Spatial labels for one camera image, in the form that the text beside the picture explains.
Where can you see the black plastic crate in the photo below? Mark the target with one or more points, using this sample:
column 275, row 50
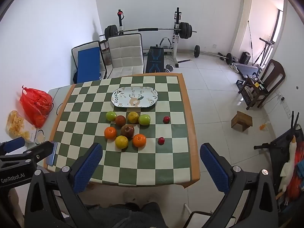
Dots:
column 239, row 84

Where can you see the white barbell rack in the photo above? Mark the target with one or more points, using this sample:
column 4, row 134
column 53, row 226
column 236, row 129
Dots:
column 177, row 42

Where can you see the small dumbbell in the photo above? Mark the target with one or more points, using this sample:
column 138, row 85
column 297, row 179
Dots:
column 169, row 68

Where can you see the chair with blue board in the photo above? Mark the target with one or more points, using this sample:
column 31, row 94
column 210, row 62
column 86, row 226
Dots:
column 89, row 64

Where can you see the oval floral plate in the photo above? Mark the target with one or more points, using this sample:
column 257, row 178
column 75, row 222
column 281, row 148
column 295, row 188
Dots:
column 147, row 95

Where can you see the orange bottle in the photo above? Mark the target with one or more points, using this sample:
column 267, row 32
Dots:
column 262, row 126

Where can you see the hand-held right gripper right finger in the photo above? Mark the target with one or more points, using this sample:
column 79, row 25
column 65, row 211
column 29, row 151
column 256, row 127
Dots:
column 213, row 168

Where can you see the black exercise machine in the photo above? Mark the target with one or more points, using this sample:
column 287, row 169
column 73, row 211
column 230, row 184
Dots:
column 267, row 49

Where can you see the dark red orange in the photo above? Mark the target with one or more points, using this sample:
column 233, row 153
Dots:
column 120, row 120

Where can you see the white padded chair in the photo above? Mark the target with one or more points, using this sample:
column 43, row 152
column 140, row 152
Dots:
column 125, row 52

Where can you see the yellow citrus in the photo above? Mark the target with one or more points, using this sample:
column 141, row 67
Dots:
column 133, row 117
column 121, row 142

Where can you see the long barbell large plates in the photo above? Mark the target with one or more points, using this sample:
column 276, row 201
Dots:
column 185, row 30

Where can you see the dark brown apple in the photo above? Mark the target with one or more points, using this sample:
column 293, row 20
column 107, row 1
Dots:
column 127, row 131

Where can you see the curl barbell small plates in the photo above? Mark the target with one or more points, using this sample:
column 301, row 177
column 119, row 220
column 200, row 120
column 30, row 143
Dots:
column 196, row 51

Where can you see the white plush toy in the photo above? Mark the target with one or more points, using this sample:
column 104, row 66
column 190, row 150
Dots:
column 288, row 163

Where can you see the green white checkered tablecloth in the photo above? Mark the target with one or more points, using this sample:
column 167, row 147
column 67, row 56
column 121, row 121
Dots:
column 166, row 161

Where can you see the orange mandarin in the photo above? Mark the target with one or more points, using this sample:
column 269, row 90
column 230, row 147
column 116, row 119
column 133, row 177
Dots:
column 139, row 140
column 110, row 133

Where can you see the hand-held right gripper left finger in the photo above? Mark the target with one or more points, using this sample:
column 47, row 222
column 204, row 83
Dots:
column 88, row 168

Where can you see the red plastic bag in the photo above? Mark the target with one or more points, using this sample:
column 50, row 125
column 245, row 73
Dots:
column 35, row 104

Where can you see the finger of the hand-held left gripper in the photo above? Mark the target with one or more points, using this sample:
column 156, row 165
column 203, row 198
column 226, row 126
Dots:
column 51, row 154
column 13, row 144

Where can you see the orange bristle broom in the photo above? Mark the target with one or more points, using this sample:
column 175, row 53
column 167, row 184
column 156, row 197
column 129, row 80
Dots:
column 296, row 178

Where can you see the small wooden stool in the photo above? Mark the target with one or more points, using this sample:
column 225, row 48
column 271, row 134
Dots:
column 241, row 120

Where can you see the black router with antennas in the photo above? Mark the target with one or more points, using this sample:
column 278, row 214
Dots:
column 294, row 121

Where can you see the black blue weight bench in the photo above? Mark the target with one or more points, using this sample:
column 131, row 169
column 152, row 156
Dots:
column 154, row 59

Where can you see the small red fruit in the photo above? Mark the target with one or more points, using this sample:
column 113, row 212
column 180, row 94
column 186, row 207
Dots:
column 161, row 140
column 166, row 119

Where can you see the clear bag of chips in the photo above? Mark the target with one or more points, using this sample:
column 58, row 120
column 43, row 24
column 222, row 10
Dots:
column 16, row 123

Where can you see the black speaker box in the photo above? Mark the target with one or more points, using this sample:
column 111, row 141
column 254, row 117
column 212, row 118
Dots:
column 245, row 57

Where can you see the dark wooden chair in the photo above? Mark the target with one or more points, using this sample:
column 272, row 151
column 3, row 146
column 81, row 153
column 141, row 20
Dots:
column 273, row 73

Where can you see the grey exercise platform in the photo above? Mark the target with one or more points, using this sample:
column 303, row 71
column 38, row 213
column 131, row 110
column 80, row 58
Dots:
column 247, row 70

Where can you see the green apple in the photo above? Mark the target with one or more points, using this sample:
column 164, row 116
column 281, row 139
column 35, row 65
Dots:
column 144, row 119
column 110, row 116

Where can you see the wall power socket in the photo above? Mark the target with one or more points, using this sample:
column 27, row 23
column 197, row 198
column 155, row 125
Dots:
column 281, row 98

